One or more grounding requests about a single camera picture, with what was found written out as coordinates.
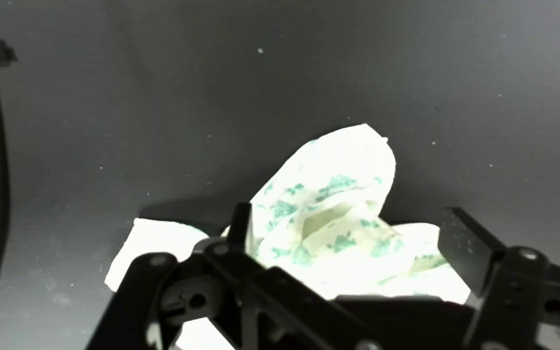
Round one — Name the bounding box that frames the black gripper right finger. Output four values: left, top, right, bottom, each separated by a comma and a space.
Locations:
438, 205, 560, 350

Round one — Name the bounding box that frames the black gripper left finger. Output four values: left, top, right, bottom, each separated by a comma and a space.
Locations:
84, 200, 374, 350

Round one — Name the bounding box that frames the white towel with green print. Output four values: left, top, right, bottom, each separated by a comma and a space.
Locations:
104, 122, 475, 350

